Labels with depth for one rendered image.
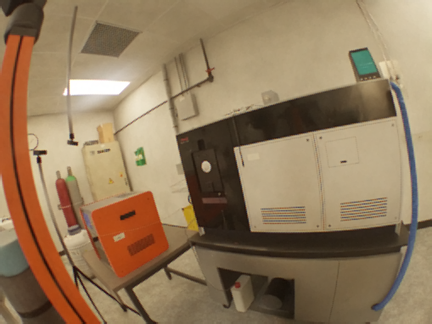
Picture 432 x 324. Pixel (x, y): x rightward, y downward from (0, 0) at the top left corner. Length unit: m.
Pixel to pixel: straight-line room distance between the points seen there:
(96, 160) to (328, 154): 3.73
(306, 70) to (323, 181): 1.40
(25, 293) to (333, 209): 1.02
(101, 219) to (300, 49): 2.22
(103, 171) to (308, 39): 3.94
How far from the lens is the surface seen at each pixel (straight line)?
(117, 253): 1.13
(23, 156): 0.23
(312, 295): 1.16
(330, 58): 2.07
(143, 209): 1.17
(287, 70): 2.08
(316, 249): 0.95
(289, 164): 0.85
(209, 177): 1.08
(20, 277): 0.40
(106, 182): 3.93
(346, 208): 0.90
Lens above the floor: 1.29
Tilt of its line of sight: 4 degrees down
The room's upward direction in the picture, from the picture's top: 13 degrees counter-clockwise
